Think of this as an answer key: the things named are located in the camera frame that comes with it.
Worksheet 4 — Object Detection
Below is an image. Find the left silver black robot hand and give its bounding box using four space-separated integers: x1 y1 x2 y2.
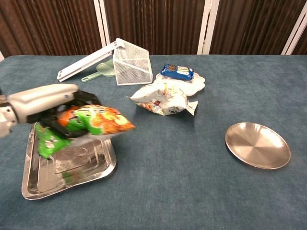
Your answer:
7 83 103 141

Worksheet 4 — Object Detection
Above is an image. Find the green orange snack bag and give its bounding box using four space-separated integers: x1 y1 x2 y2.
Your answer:
35 104 137 160

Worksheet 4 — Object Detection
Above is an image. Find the white snack bag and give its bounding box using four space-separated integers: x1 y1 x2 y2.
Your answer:
126 83 199 116

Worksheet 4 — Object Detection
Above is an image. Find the light green plastic scoop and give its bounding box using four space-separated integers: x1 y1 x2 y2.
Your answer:
81 59 117 83

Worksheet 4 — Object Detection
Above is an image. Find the rectangular steel tray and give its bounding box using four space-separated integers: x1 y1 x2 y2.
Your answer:
21 121 118 201

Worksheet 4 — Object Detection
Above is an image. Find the brown slatted partition panel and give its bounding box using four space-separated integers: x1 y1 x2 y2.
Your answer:
210 0 303 55
294 14 307 55
104 0 206 55
0 0 103 58

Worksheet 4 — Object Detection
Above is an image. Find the blue snack packet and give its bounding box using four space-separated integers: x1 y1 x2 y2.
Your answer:
160 63 195 81

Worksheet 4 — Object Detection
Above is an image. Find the white flower-shaped plate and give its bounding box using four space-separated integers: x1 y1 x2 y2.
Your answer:
153 71 206 97

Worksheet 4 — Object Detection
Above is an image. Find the blue table mat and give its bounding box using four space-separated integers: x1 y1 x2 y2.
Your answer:
0 54 307 230

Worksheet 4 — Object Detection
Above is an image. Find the round steel plate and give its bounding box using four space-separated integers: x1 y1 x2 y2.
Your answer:
224 122 292 170

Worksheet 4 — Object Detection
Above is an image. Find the white plastic rail rack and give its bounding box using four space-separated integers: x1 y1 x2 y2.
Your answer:
56 41 124 82

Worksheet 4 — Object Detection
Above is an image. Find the white wire mesh basket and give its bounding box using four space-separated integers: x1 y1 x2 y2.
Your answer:
112 37 154 86

